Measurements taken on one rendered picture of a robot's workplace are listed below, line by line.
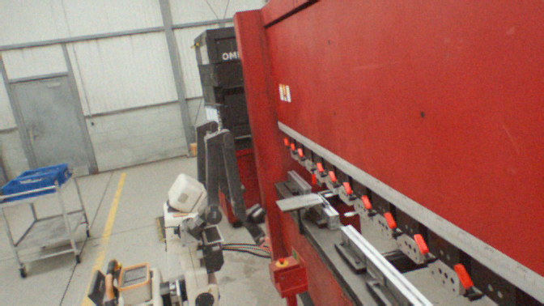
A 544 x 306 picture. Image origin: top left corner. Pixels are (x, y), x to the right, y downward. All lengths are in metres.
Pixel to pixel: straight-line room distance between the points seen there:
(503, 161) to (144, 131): 8.58
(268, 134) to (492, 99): 2.48
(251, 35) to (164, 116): 6.14
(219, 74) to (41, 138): 6.57
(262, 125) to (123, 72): 6.18
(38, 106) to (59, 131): 0.63
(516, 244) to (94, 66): 8.71
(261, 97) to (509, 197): 2.48
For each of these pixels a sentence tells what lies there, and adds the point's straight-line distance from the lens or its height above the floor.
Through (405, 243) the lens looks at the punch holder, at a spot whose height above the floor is 1.22.
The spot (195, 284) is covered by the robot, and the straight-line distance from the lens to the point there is 2.20.
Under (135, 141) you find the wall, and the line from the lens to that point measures 9.25.
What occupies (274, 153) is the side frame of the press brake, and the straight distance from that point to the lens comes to 3.34.
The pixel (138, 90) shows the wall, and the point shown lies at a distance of 9.14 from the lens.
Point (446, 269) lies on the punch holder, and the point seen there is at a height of 1.24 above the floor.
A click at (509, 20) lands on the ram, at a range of 0.96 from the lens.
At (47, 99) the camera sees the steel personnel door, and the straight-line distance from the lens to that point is 9.34.
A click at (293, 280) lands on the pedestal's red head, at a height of 0.75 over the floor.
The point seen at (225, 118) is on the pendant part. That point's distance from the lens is 3.34.
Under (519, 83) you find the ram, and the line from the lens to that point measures 0.94.
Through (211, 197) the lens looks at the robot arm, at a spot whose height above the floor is 1.33.
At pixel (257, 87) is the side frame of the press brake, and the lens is 3.24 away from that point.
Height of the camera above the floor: 1.93
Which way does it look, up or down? 14 degrees down
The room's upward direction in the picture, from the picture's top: 8 degrees counter-clockwise
